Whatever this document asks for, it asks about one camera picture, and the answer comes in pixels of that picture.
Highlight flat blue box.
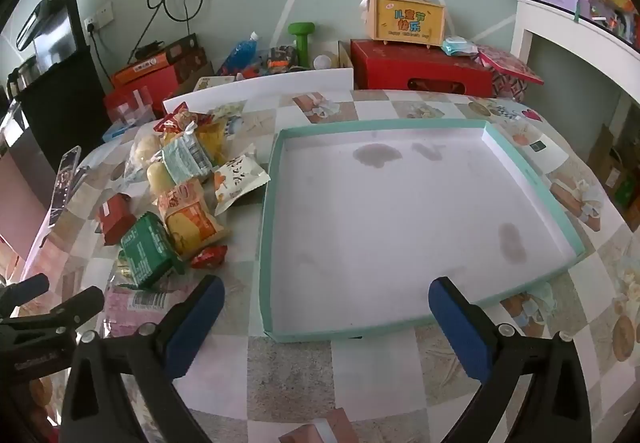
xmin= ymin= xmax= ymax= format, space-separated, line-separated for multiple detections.
xmin=102 ymin=123 xmax=138 ymax=144

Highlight white wall socket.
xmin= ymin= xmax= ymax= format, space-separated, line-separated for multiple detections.
xmin=82 ymin=2 xmax=115 ymax=32

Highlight mint green snack packet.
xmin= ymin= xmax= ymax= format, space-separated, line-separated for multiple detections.
xmin=160 ymin=133 xmax=216 ymax=186

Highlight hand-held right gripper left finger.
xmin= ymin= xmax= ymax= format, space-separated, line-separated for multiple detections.
xmin=60 ymin=275 xmax=226 ymax=443

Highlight teal rimmed white tray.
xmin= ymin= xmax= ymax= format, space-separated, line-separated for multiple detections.
xmin=257 ymin=119 xmax=588 ymax=343

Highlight paper bags under shelf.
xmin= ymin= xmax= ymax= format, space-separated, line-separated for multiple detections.
xmin=587 ymin=123 xmax=640 ymax=218

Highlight wet wipes pack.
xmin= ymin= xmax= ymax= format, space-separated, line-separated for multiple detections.
xmin=440 ymin=35 xmax=480 ymax=58

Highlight blue bottle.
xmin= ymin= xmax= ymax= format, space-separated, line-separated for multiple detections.
xmin=217 ymin=30 xmax=262 ymax=76

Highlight orange red snack packet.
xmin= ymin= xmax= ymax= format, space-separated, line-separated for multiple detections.
xmin=156 ymin=180 xmax=206 ymax=218

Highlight yellow orange snack packet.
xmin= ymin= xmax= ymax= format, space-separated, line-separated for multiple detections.
xmin=165 ymin=200 xmax=232 ymax=260

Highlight pile of colourful toys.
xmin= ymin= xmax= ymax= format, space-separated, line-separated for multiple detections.
xmin=235 ymin=45 xmax=306 ymax=78

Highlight yellow handbag shaped box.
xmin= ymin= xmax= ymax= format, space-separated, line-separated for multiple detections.
xmin=361 ymin=0 xmax=447 ymax=46

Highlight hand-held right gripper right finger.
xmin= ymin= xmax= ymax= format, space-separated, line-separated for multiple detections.
xmin=428 ymin=276 xmax=593 ymax=443

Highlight yellow bread packet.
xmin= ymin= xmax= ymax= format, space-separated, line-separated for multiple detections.
xmin=192 ymin=115 xmax=236 ymax=171

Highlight open brown cardboard box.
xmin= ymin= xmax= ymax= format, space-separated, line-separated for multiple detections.
xmin=336 ymin=40 xmax=355 ymax=70

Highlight clear bagged round bun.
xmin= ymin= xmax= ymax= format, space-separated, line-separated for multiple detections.
xmin=122 ymin=125 xmax=168 ymax=186

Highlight large red gift box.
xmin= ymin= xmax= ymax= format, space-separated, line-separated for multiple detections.
xmin=350 ymin=39 xmax=496 ymax=98

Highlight black appliance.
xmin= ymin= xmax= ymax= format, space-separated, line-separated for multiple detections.
xmin=15 ymin=0 xmax=81 ymax=74

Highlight orange brown cardboard box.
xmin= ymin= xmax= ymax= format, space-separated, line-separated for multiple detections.
xmin=110 ymin=34 xmax=208 ymax=96

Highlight plain red box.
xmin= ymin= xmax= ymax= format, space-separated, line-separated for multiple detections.
xmin=103 ymin=85 xmax=166 ymax=128

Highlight white board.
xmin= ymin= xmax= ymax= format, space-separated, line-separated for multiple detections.
xmin=162 ymin=67 xmax=355 ymax=116

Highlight green dumbbell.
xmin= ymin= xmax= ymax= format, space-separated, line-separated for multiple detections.
xmin=287 ymin=22 xmax=315 ymax=70

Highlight dark green snack packet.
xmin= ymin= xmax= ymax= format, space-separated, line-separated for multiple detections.
xmin=120 ymin=212 xmax=187 ymax=291

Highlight pale pumpkin shaped bun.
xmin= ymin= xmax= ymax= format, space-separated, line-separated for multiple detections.
xmin=146 ymin=162 xmax=178 ymax=196

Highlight white orange print snack packet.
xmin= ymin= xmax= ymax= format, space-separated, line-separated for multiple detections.
xmin=212 ymin=154 xmax=272 ymax=216

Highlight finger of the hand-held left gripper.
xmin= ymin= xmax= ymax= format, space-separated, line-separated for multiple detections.
xmin=0 ymin=286 xmax=106 ymax=340
xmin=0 ymin=274 xmax=51 ymax=311

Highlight small red snack box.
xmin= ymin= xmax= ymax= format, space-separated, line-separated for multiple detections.
xmin=95 ymin=193 xmax=138 ymax=249

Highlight white shelf unit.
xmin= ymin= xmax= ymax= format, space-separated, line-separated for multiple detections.
xmin=512 ymin=0 xmax=640 ymax=134

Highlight pink snack packet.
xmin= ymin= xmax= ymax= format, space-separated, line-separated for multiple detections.
xmin=102 ymin=273 xmax=201 ymax=339

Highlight small printed card box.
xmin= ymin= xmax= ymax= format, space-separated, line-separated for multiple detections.
xmin=192 ymin=75 xmax=236 ymax=91

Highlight checkered printed tablecloth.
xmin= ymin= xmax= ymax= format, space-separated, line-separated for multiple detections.
xmin=0 ymin=88 xmax=640 ymax=443

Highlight clear plastic box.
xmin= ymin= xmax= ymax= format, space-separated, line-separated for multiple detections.
xmin=107 ymin=88 xmax=153 ymax=126

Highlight small red candy wrapper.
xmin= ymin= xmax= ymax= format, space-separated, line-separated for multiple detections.
xmin=189 ymin=244 xmax=228 ymax=270

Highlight red patterned box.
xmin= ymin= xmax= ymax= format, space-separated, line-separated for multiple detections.
xmin=477 ymin=45 xmax=545 ymax=104

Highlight black cabinet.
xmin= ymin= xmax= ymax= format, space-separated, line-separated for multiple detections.
xmin=0 ymin=45 xmax=113 ymax=158

